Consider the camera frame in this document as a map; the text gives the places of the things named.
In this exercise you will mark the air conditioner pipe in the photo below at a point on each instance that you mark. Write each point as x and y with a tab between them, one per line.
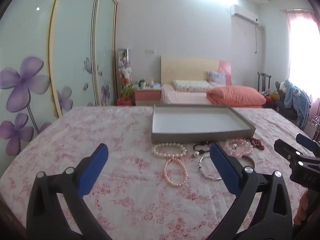
256	40

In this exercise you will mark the grey cardboard tray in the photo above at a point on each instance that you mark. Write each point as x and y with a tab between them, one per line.
195	122

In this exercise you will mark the black chair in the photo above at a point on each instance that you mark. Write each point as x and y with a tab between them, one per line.
287	111

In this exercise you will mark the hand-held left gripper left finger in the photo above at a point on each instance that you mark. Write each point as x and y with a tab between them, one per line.
93	170

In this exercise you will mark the tissue packs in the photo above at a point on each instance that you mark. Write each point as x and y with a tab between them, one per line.
153	85

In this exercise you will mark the red bag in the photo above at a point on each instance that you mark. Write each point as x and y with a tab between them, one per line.
123	101

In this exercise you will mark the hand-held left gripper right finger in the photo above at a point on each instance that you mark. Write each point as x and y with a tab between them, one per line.
225	167

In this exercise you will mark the white floral pillow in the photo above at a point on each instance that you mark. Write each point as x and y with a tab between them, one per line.
190	85

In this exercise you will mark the silver bangle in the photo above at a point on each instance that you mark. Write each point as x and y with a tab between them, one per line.
208	176

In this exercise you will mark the pink nightstand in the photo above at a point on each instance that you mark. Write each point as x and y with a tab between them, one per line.
147	95

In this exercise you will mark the pink curtain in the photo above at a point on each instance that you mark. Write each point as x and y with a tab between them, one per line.
290	42

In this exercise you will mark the beige pink headboard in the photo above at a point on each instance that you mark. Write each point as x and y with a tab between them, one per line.
185	67

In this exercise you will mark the clear tube of plush toys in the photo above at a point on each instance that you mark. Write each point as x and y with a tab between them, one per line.
124	67

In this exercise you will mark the dark wooden chair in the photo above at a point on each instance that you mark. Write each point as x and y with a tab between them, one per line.
262	80

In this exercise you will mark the person's right hand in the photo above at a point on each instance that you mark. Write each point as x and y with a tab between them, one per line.
301	207

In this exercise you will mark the floral sliding door wardrobe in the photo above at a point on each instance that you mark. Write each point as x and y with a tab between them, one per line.
75	42

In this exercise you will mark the white air conditioner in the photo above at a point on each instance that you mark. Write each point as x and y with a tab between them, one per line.
243	12

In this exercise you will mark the white mug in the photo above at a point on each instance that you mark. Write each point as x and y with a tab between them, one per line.
142	84

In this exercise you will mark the pink bed mattress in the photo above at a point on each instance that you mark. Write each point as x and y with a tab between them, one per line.
175	96

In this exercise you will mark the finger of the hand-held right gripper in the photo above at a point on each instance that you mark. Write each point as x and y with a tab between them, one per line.
307	141
287	150

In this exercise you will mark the purple pillow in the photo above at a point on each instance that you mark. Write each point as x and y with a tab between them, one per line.
217	77

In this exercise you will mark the orange pillow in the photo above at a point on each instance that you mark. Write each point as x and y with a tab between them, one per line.
235	96

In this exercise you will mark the green yellow plush toy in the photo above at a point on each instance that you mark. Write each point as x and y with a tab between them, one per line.
126	90

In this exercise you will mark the blue plush garment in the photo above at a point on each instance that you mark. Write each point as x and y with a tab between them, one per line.
297	97

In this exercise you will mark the white wall socket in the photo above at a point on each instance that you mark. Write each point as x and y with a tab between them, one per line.
150	51

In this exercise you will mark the pile of colourful clothes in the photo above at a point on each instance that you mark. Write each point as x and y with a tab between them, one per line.
271	97

